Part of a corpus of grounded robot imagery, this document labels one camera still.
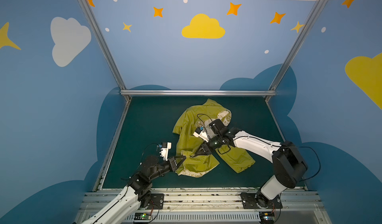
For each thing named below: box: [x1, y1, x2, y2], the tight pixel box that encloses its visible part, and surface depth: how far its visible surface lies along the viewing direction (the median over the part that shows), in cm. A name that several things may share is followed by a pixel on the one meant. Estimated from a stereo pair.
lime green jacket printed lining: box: [172, 99, 256, 178], surface depth 89 cm
